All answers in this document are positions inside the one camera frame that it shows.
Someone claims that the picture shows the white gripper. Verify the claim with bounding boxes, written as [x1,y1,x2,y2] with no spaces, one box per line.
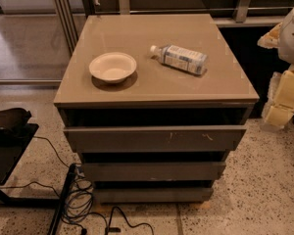
[257,23,294,128]

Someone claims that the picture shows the grey top drawer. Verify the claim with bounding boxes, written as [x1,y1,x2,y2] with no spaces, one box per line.
[64,125,246,153]

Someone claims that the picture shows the grey drawer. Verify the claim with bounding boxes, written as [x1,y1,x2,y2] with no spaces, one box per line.
[64,125,246,153]
[93,187,213,203]
[82,162,226,181]

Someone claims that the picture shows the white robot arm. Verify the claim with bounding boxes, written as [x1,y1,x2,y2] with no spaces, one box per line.
[258,7,294,130]

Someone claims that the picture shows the grey drawer cabinet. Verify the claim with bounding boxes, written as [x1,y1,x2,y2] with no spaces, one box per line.
[54,15,259,190]

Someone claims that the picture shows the grey middle drawer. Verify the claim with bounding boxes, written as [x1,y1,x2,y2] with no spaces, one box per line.
[82,162,226,181]

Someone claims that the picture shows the grey bottom drawer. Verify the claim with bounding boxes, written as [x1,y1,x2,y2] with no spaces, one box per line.
[93,187,213,203]

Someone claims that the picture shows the clear plastic water bottle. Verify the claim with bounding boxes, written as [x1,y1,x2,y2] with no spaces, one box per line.
[150,45,207,75]

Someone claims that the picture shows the white paper bowl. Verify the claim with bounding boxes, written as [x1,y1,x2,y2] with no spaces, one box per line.
[89,52,137,83]

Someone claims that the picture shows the black equipment stand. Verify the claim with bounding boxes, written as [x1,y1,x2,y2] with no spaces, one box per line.
[0,108,76,235]

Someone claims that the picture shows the black floor cable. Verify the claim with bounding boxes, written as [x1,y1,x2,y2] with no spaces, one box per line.
[79,206,155,235]

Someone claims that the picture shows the black thin cable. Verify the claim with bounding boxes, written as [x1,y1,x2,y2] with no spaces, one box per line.
[0,135,72,198]

